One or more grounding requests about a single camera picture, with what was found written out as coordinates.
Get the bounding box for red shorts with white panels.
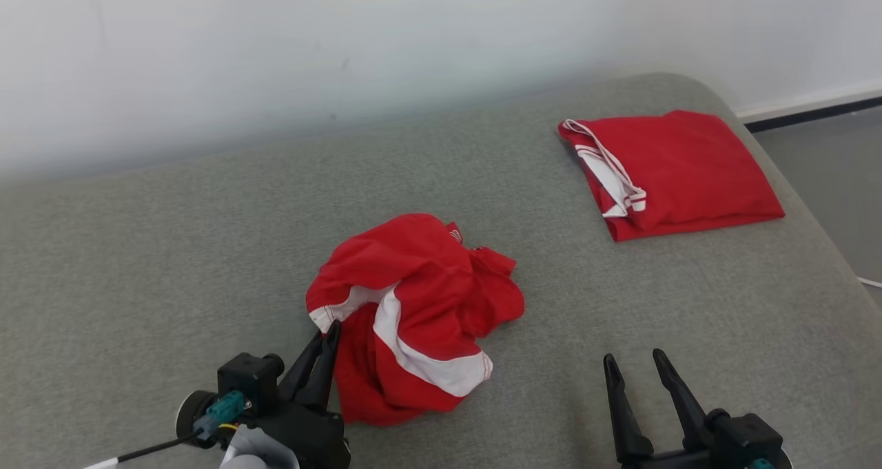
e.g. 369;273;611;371
305;213;526;427

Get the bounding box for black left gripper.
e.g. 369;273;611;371
260;320;352;469

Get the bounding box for white wall baseboard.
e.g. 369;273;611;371
736;78;882;134

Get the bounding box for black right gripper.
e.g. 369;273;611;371
603;348;731;469

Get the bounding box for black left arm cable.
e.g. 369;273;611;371
83;431;207;469

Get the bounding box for red jersey with black numbers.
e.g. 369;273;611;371
558;110;786;242

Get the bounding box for teal left camera connector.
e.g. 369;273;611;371
195;390;247;437

